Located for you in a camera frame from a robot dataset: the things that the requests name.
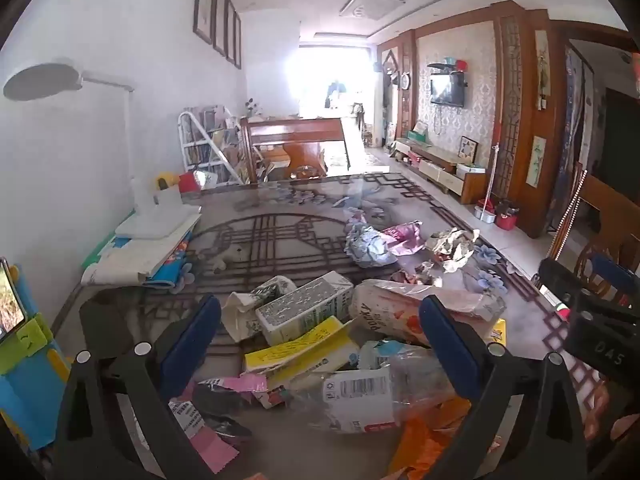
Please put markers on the printed milk carton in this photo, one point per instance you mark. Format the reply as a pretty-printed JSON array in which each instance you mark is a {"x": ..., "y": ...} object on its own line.
[{"x": 300, "y": 310}]

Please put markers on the carved wooden chair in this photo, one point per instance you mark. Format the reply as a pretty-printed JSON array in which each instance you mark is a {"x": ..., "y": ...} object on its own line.
[{"x": 600, "y": 200}]

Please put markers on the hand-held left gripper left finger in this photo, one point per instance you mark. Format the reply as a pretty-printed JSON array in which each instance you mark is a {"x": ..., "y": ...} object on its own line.
[{"x": 192, "y": 340}]

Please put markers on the patterned grey tablecloth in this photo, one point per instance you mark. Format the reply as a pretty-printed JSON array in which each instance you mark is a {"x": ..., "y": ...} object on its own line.
[{"x": 280, "y": 240}]

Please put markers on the hanging scroll painting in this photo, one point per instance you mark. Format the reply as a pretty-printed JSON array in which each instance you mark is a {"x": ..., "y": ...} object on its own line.
[{"x": 542, "y": 65}]

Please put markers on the white red plastic wrapper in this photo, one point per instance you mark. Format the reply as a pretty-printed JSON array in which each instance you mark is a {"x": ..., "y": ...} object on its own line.
[{"x": 385, "y": 310}]

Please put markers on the round wall clock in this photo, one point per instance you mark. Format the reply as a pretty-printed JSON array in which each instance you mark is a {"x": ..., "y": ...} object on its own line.
[{"x": 405, "y": 81}]

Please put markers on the pale blue white wrapper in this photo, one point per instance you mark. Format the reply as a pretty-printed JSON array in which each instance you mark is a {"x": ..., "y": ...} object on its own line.
[{"x": 377, "y": 352}]

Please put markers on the small framed picture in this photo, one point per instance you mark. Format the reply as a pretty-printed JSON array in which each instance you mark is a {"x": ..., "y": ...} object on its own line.
[{"x": 469, "y": 150}]

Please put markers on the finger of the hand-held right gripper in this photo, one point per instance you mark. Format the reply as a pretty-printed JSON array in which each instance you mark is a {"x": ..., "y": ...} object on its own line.
[
  {"x": 557, "y": 280},
  {"x": 612, "y": 270}
]

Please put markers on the white flower decoration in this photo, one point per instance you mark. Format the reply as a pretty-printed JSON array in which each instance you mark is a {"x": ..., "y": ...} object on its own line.
[{"x": 251, "y": 106}]

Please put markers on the crumpled pink wrapper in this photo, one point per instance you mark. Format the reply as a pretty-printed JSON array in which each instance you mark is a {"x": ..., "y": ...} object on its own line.
[{"x": 402, "y": 237}]

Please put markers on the mop with white bucket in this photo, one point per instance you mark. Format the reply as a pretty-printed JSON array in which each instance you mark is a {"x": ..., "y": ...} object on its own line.
[{"x": 492, "y": 175}]

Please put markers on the crumpled silver foil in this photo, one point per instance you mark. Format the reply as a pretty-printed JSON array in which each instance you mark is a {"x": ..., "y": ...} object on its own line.
[{"x": 370, "y": 247}]

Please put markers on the wall television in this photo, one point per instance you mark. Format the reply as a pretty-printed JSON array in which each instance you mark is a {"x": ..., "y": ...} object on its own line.
[{"x": 447, "y": 89}]

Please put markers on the brown paper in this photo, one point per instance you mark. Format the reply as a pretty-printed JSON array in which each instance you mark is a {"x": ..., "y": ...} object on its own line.
[{"x": 452, "y": 250}]

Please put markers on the small yellow item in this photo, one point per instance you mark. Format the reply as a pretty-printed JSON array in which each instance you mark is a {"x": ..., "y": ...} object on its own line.
[{"x": 167, "y": 181}]

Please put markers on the framed wall picture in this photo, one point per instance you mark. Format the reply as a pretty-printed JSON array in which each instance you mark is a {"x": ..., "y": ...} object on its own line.
[
  {"x": 230, "y": 30},
  {"x": 237, "y": 40},
  {"x": 220, "y": 15},
  {"x": 204, "y": 0}
]

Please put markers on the small crumpled wrapper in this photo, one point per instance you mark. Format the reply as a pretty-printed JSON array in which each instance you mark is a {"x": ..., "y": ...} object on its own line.
[{"x": 417, "y": 272}]

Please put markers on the pink black torn wrapper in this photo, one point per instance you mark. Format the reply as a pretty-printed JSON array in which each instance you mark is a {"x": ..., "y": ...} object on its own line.
[{"x": 225, "y": 400}]

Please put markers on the clear plastic bottle white label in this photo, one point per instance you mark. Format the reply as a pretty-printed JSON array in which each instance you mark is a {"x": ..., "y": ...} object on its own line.
[{"x": 360, "y": 395}]

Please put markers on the yellow carton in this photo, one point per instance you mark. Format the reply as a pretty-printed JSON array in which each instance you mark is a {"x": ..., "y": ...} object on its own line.
[{"x": 295, "y": 350}]

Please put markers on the white desk lamp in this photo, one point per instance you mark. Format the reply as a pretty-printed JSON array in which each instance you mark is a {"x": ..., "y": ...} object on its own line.
[{"x": 45, "y": 82}]

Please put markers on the square ceiling lamp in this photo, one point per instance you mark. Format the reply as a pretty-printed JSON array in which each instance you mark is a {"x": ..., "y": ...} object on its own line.
[{"x": 372, "y": 5}]

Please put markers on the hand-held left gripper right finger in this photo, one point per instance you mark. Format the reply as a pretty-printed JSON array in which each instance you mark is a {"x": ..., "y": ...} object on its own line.
[{"x": 445, "y": 340}]

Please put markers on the crumpled white paper carton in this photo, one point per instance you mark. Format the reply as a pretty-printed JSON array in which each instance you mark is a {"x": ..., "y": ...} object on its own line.
[{"x": 240, "y": 310}]

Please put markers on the red bag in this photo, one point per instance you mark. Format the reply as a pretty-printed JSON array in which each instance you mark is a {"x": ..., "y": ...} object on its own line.
[{"x": 187, "y": 182}]

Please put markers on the red bucket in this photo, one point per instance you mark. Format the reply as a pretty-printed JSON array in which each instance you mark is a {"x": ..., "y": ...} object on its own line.
[{"x": 507, "y": 220}]

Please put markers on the wooden television cabinet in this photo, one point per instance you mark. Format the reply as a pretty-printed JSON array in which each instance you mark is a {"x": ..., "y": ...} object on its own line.
[{"x": 450, "y": 170}]

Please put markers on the white pink printed wrapper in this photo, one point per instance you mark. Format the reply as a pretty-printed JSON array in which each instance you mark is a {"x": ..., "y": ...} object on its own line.
[{"x": 210, "y": 445}]

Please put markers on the stack of books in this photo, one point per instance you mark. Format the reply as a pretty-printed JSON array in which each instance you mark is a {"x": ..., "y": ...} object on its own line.
[{"x": 135, "y": 260}]

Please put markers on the orange plastic wrapper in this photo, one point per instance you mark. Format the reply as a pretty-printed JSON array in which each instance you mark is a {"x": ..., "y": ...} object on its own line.
[{"x": 420, "y": 440}]

